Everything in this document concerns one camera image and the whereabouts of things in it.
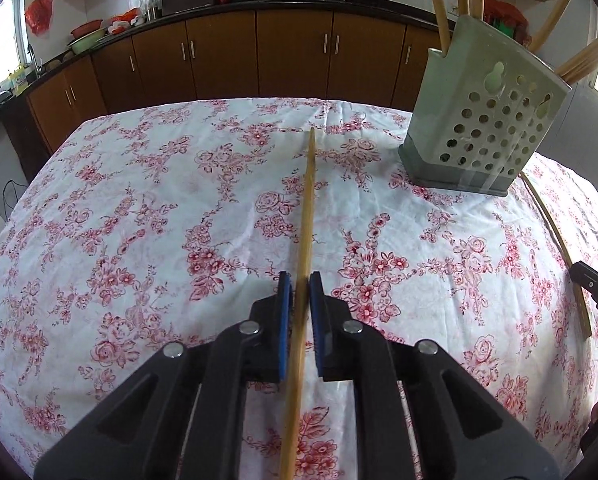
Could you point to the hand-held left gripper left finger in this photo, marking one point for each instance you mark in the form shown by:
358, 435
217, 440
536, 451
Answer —
285, 330

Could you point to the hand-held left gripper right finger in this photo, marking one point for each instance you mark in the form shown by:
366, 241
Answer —
316, 330

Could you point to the green perforated utensil holder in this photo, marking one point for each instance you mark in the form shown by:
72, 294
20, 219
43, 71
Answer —
444, 110

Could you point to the red floral tablecloth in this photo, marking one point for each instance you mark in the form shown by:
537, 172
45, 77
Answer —
154, 210

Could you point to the brown kitchen base cabinets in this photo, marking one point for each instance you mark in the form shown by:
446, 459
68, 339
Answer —
279, 55
64, 105

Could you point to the green box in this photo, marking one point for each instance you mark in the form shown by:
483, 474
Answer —
508, 25

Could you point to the red bag on counter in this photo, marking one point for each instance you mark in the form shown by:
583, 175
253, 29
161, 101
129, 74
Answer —
501, 10

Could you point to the steel utensil cup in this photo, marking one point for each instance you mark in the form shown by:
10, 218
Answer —
151, 7

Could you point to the green basin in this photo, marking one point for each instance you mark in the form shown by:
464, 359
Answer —
86, 42

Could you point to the hanging red plastic bag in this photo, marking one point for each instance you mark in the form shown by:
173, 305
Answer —
40, 15

